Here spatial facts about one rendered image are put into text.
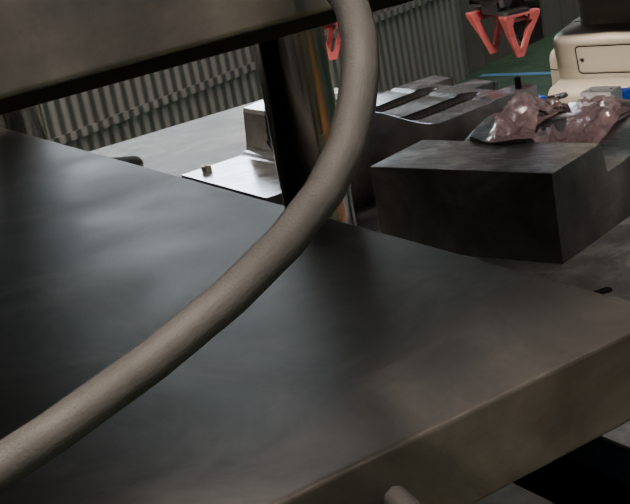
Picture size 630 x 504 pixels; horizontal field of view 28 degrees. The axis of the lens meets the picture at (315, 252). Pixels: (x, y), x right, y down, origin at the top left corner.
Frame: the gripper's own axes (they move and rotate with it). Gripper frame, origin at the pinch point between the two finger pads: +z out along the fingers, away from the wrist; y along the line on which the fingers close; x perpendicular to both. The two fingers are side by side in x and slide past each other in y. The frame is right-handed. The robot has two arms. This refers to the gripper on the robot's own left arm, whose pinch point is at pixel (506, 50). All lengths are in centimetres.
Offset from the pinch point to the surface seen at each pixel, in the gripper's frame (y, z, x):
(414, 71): -361, 79, 174
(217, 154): -37, 13, -40
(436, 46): -371, 72, 194
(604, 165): 55, 4, -23
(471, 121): 14.6, 5.9, -16.7
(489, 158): 48, 2, -34
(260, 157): -1.8, 6.8, -44.7
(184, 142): -54, 14, -40
